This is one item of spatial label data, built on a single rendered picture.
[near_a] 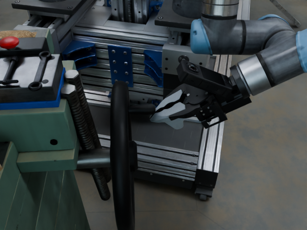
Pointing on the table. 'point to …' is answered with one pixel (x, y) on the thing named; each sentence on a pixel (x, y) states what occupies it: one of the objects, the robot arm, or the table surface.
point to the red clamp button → (9, 42)
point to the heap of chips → (17, 33)
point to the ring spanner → (39, 71)
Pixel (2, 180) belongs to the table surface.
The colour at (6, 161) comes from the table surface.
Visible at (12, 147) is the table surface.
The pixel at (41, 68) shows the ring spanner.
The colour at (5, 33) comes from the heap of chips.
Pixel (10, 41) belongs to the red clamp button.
